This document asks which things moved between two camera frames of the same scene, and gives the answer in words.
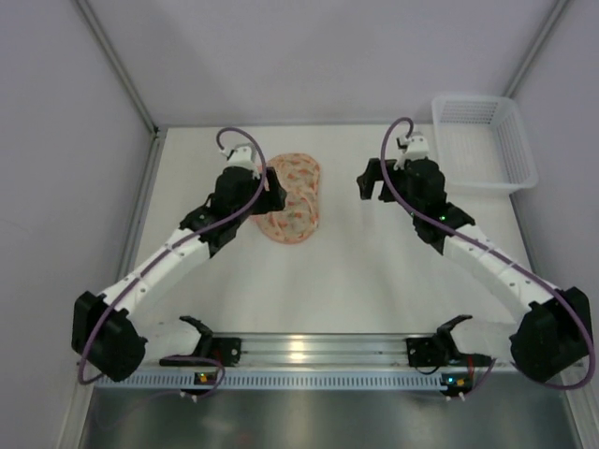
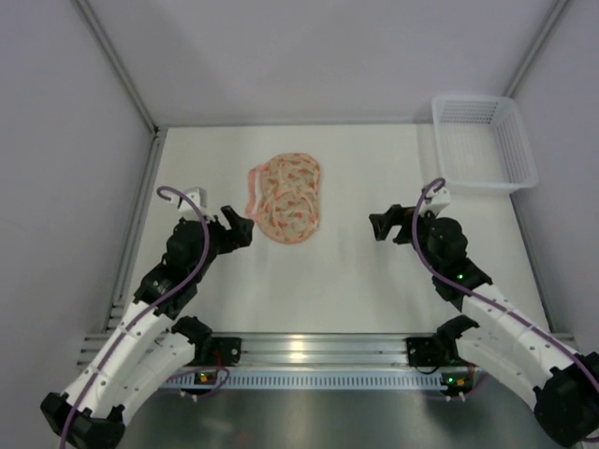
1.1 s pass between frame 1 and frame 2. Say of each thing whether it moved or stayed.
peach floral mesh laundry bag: stayed
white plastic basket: stayed
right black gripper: moved
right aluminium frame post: stayed
